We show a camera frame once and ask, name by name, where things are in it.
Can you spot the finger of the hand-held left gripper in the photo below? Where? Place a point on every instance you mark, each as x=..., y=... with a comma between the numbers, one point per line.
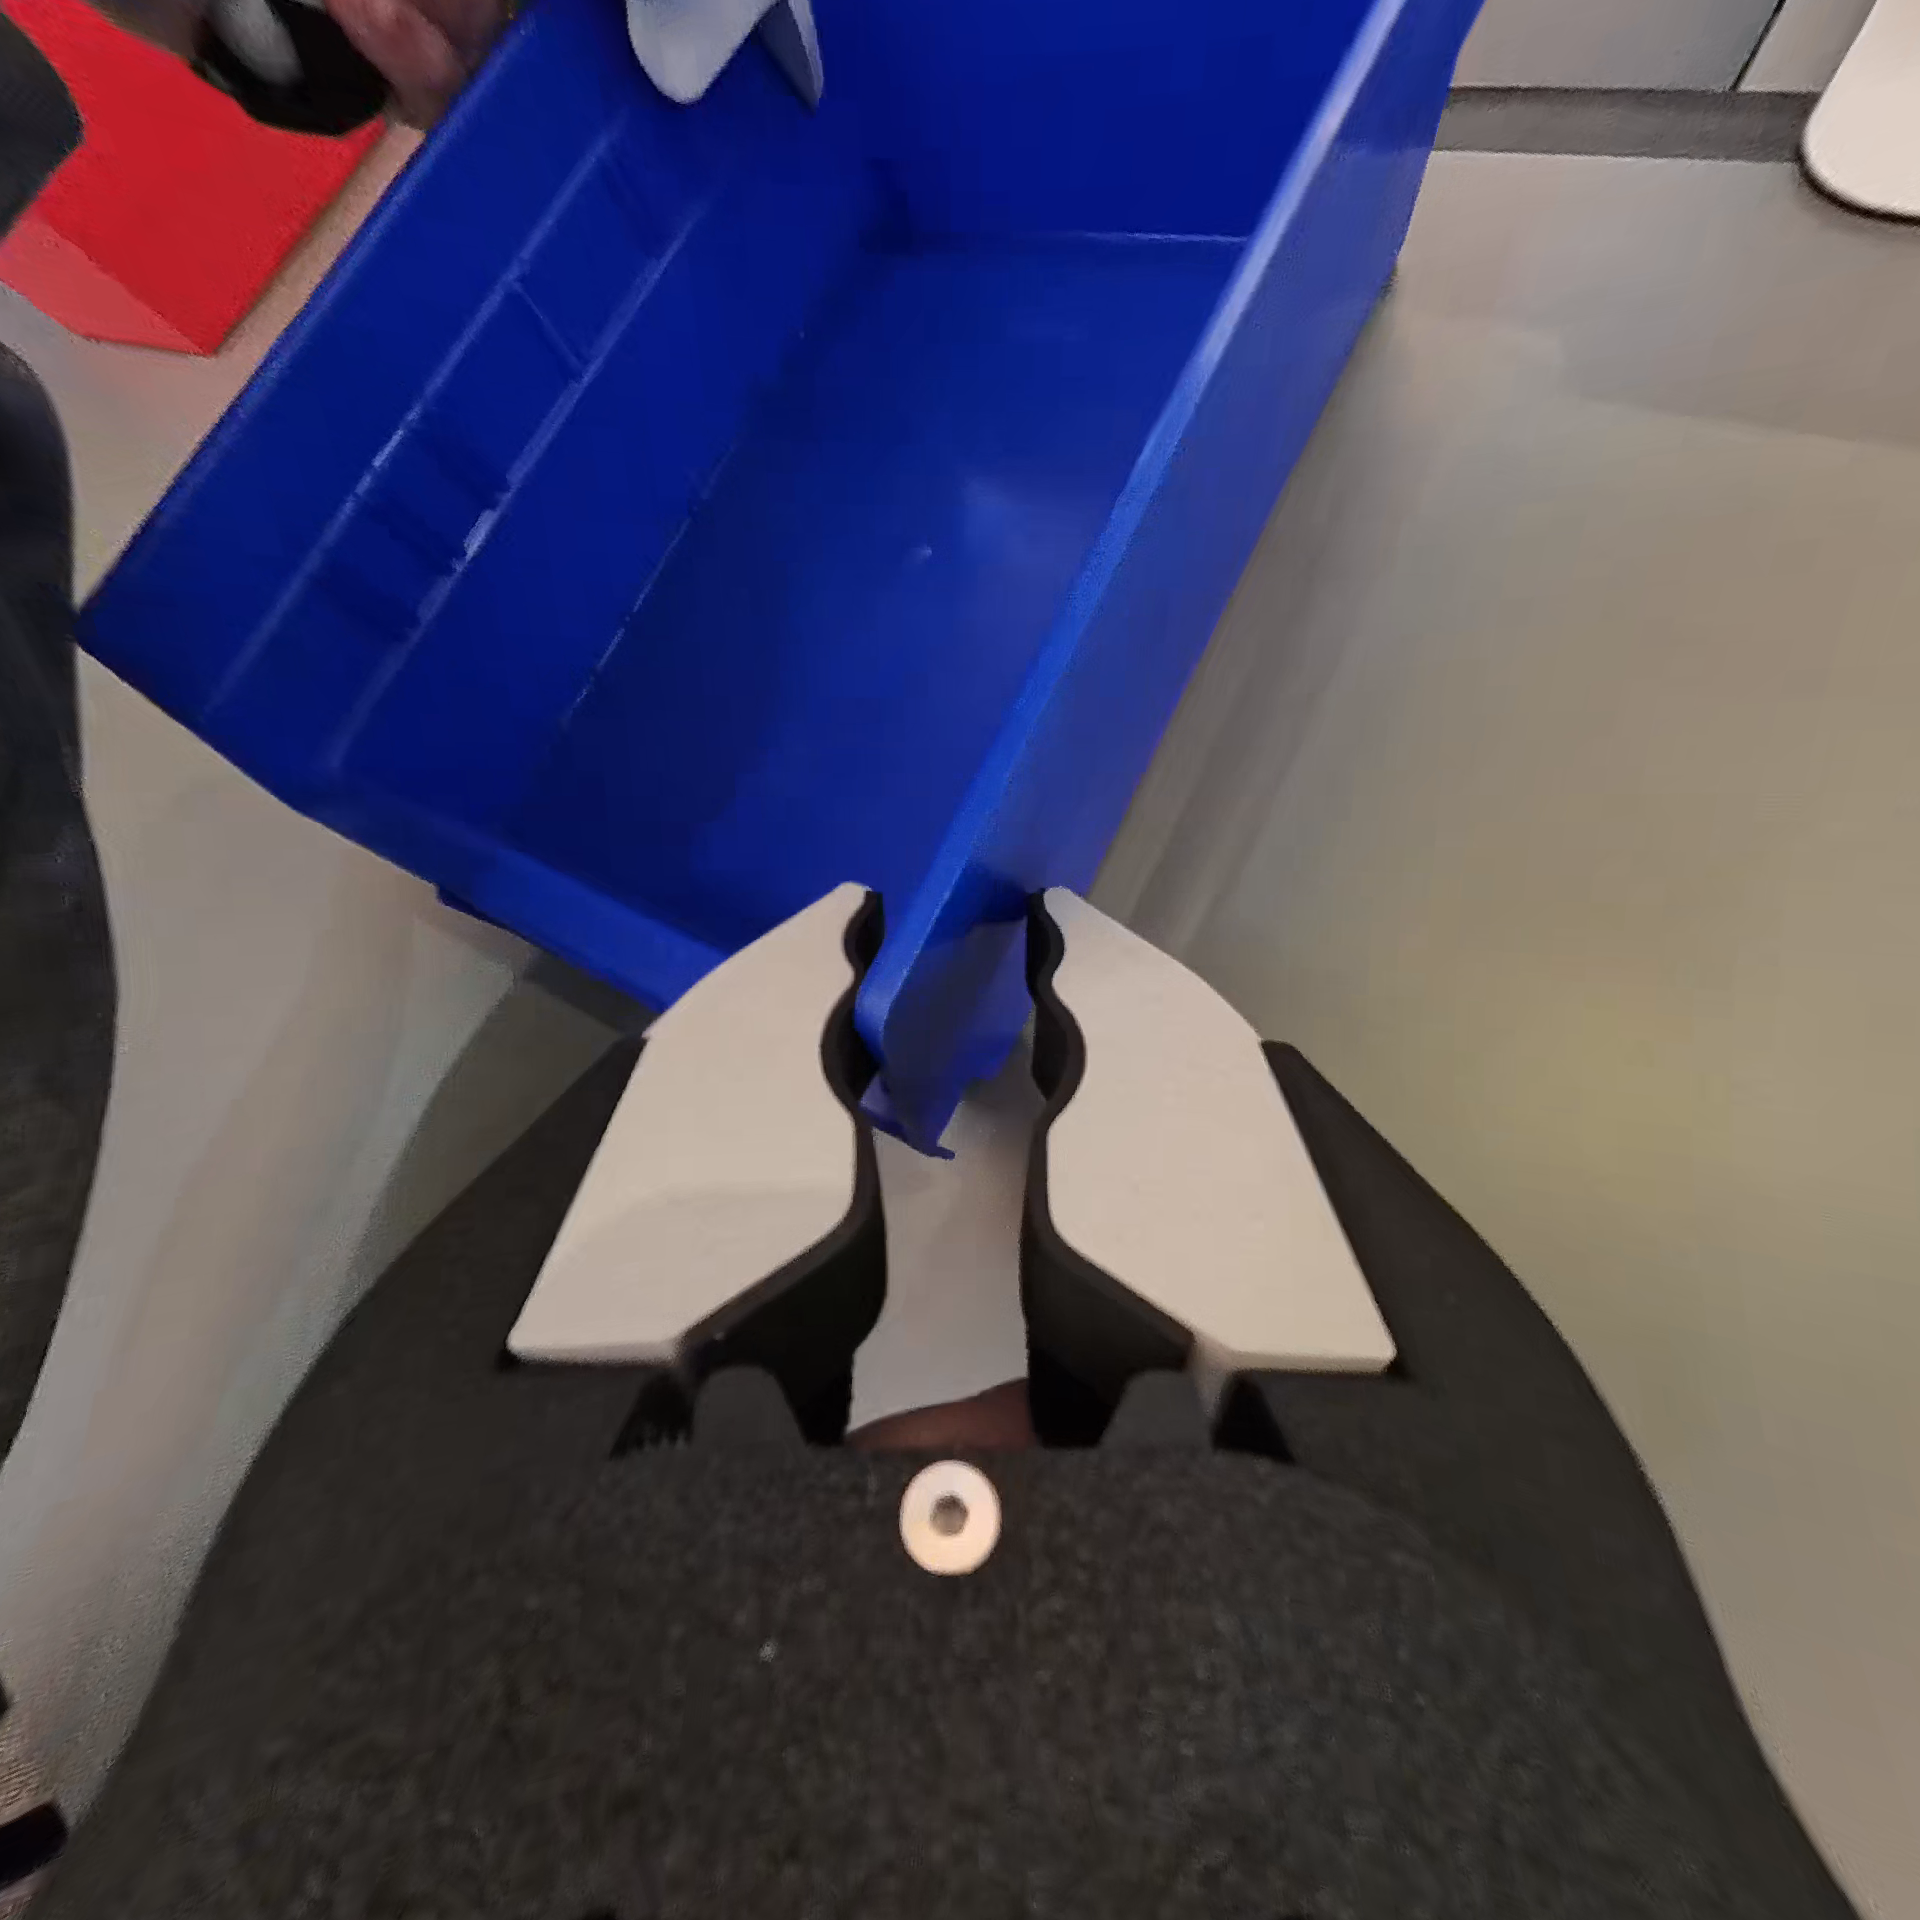
x=698, y=44

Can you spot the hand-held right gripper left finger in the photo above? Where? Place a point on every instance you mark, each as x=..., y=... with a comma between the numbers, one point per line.
x=704, y=1186

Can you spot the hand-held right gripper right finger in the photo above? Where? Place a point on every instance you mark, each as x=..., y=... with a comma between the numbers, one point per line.
x=1201, y=1186

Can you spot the blue plastic bin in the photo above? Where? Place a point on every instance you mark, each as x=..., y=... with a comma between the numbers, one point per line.
x=749, y=524

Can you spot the person's left hand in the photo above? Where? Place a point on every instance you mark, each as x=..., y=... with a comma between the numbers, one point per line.
x=411, y=54

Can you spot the red plastic bin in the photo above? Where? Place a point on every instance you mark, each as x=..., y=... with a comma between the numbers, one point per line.
x=164, y=211

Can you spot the person's grey sweater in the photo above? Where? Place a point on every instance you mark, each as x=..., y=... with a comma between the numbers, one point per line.
x=44, y=901

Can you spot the grey desk hatch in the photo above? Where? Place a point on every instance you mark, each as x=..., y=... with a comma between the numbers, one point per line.
x=1621, y=125

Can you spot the white desk stand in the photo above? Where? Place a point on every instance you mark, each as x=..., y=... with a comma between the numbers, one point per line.
x=1868, y=119

